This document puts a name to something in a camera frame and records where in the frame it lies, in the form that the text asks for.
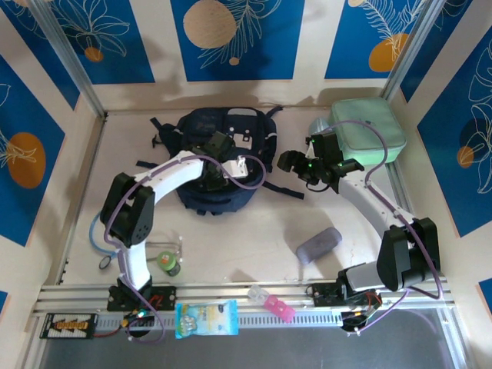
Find wire bundle with circuit board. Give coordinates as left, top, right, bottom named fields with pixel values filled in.
left=341, top=294, right=384, bottom=337

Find blue stethoscope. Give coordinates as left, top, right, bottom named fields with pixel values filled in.
left=89, top=212, right=185, bottom=270

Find aluminium rail frame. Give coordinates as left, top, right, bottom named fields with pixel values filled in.
left=32, top=277, right=454, bottom=322

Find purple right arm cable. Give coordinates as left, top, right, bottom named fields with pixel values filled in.
left=328, top=119, right=443, bottom=335

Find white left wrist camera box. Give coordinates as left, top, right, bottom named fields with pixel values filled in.
left=222, top=155, right=250, bottom=180

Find grey slotted cable duct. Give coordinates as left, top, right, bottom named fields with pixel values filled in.
left=91, top=309, right=345, bottom=334

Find wire bundle with yellow connector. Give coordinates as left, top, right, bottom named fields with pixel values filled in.
left=121, top=305, right=158, bottom=330

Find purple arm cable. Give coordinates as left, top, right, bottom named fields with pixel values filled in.
left=104, top=153, right=268, bottom=344
left=328, top=119, right=443, bottom=335

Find blue snack packet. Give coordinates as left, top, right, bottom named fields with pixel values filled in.
left=175, top=299, right=239, bottom=340

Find purple grey glasses case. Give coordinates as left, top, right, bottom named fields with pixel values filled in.
left=295, top=226, right=342, bottom=265

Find light blue pencil case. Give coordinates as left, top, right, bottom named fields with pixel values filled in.
left=308, top=117, right=334, bottom=136

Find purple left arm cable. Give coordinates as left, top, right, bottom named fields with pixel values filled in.
left=104, top=153, right=268, bottom=344

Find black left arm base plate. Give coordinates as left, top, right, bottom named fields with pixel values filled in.
left=106, top=284, right=178, bottom=313

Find black orange power board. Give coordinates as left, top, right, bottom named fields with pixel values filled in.
left=39, top=313, right=99, bottom=340

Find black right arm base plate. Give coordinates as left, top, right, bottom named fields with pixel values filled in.
left=307, top=282, right=384, bottom=308

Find clear plastic pill box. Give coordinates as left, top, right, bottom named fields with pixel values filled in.
left=248, top=284, right=272, bottom=304

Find pink pill box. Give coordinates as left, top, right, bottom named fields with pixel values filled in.
left=264, top=294, right=296, bottom=322

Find small green lid bottle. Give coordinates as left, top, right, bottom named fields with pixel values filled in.
left=156, top=250, right=181, bottom=278

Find navy blue backpack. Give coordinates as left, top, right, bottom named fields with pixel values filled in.
left=136, top=106, right=304, bottom=216

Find aluminium corner post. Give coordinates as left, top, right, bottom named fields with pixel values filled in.
left=380, top=0, right=451, bottom=104
left=28, top=0, right=108, bottom=118

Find mint green zip case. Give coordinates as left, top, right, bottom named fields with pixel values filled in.
left=326, top=96, right=407, bottom=167

